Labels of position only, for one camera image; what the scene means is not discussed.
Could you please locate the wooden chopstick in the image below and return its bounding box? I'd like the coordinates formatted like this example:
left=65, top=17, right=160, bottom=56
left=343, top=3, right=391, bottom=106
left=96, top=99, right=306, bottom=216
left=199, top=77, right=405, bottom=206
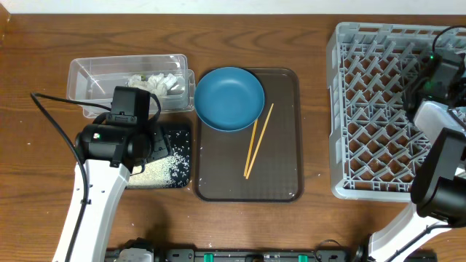
left=245, top=103, right=274, bottom=180
left=243, top=119, right=258, bottom=177

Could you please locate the brown serving tray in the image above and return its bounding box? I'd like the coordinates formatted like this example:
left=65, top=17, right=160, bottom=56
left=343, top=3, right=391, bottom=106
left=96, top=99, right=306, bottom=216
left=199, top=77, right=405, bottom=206
left=193, top=68, right=304, bottom=202

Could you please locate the white tissue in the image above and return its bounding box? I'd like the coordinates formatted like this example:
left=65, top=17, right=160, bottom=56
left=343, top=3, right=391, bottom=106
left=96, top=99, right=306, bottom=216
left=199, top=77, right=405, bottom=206
left=127, top=73, right=178, bottom=96

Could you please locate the dark blue plate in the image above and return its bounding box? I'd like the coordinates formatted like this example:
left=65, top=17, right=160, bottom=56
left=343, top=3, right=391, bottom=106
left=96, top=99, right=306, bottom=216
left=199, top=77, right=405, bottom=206
left=194, top=67, right=265, bottom=132

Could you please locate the clear plastic waste bin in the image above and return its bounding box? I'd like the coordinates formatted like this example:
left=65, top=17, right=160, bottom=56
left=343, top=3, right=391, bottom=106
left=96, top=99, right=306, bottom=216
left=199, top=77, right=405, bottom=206
left=67, top=54, right=195, bottom=113

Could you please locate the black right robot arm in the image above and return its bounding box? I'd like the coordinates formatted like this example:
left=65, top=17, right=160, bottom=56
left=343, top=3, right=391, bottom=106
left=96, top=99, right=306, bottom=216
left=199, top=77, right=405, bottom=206
left=360, top=50, right=465, bottom=261

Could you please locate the black rectangular tray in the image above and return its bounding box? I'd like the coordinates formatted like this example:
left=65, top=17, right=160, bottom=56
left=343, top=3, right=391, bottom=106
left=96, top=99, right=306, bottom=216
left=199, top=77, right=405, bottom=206
left=125, top=122, right=193, bottom=190

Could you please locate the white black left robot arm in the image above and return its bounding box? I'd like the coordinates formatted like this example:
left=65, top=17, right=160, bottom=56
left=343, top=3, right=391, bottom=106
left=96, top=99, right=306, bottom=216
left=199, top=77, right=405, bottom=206
left=53, top=124, right=172, bottom=261

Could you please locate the pile of white rice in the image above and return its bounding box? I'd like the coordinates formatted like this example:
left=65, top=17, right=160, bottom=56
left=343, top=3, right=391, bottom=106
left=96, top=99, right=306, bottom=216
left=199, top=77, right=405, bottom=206
left=127, top=130, right=191, bottom=189

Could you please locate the grey dishwasher rack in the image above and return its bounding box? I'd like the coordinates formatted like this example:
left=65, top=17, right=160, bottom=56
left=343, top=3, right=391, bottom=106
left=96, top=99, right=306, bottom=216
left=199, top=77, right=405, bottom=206
left=326, top=22, right=465, bottom=202

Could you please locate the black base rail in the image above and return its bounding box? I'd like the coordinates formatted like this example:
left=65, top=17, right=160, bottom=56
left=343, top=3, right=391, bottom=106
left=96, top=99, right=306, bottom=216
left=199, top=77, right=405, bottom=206
left=105, top=238, right=438, bottom=262

